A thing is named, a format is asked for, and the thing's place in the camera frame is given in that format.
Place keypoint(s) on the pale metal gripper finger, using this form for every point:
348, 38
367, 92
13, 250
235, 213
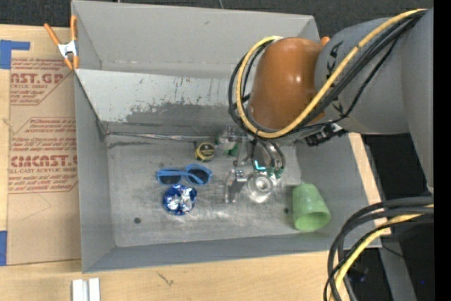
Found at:
235, 187
230, 137

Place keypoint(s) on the small green thing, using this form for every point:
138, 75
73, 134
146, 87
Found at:
233, 150

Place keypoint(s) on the clear round glass thing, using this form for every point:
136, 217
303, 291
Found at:
260, 191

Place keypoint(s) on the blue sunglasses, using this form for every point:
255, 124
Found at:
197, 174

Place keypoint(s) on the blue and silver crumpled packet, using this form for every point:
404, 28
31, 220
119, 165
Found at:
179, 200

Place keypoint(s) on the green cup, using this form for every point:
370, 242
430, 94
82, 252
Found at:
310, 208

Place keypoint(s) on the grey metal bin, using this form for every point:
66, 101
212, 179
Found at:
158, 109

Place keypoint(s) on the brown cardboard board, red print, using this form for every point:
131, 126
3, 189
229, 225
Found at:
38, 208

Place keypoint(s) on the black cylinder on white bracket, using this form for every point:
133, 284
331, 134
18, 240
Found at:
324, 135

